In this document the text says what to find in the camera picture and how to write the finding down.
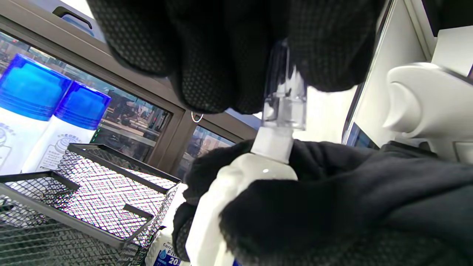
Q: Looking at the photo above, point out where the black mesh desk organizer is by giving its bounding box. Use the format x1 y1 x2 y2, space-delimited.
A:
0 143 181 266

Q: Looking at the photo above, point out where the person's right hand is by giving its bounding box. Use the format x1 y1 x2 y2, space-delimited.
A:
172 139 473 266

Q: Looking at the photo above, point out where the person's left hand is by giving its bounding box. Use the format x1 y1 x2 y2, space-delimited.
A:
87 0 385 114

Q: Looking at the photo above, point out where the clear stationery cap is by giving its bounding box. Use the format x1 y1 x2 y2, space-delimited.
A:
261 39 308 131

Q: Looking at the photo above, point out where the blue stationery cap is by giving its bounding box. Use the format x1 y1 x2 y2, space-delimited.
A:
0 54 72 122
55 81 112 131

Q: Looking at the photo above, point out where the dark window frame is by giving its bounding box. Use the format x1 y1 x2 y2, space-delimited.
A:
0 0 392 181

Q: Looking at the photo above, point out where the small white glue bottle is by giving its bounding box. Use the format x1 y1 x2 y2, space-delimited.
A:
185 127 298 266
145 184 191 266

